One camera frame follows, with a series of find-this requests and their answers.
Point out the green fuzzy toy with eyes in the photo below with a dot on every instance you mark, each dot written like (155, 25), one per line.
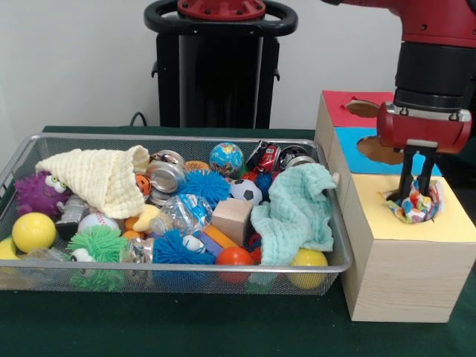
(104, 245)

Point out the small baseball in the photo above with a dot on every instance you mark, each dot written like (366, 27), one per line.
(98, 222)

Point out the blue spiky rubber ball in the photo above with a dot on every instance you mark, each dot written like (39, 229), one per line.
(204, 186)

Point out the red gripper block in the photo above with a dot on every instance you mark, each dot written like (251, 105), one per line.
(424, 132)

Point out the mint green cloth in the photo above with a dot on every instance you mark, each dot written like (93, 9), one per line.
(294, 212)

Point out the small multicolour knotted cloth toy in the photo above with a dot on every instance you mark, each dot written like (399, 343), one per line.
(416, 210)

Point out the cream knitted cloth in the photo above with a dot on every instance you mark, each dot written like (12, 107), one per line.
(97, 178)

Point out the small soccer ball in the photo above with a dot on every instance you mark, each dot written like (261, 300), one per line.
(246, 192)

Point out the purple spiky toy with eyes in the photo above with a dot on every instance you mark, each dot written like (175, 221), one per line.
(37, 195)

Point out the dark green table cloth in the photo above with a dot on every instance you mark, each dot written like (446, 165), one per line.
(186, 327)

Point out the orange ball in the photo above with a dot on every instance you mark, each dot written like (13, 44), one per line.
(235, 257)

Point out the plain wooden block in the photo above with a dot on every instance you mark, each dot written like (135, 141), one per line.
(233, 219)

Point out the yellow ball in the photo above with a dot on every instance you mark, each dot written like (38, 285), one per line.
(307, 259)
(33, 232)

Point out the wooden box with three holes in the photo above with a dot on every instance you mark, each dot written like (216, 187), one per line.
(405, 268)

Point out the shallow clear mesh bin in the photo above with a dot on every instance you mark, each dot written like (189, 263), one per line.
(223, 286)

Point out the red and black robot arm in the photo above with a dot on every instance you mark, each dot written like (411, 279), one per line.
(439, 52)

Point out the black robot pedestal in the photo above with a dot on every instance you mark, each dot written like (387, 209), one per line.
(219, 74)

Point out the globe print ball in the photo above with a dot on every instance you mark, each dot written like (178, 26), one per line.
(226, 159)

